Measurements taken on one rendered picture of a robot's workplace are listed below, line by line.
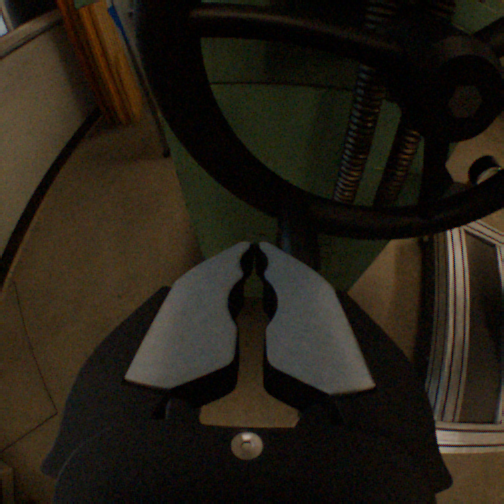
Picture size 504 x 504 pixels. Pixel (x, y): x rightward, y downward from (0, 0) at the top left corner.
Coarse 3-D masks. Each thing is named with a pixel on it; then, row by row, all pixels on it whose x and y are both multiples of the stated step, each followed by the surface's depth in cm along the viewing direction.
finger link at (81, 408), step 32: (160, 288) 9; (128, 320) 7; (96, 352) 6; (128, 352) 6; (96, 384) 5; (128, 384) 5; (64, 416) 4; (96, 416) 5; (128, 416) 5; (160, 416) 5; (64, 448) 4
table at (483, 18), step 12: (84, 0) 14; (96, 0) 15; (408, 0) 9; (420, 0) 9; (456, 0) 8; (468, 0) 7; (492, 0) 9; (456, 12) 9; (468, 12) 8; (480, 12) 8; (492, 12) 7; (468, 24) 9; (480, 24) 9
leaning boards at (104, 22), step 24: (72, 0) 67; (72, 24) 78; (96, 24) 83; (96, 48) 93; (120, 48) 108; (96, 72) 109; (120, 72) 111; (96, 96) 119; (120, 96) 127; (120, 120) 141
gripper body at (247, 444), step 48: (144, 432) 4; (192, 432) 4; (240, 432) 4; (288, 432) 4; (336, 432) 4; (96, 480) 3; (144, 480) 3; (192, 480) 3; (240, 480) 3; (288, 480) 3; (336, 480) 3; (384, 480) 3
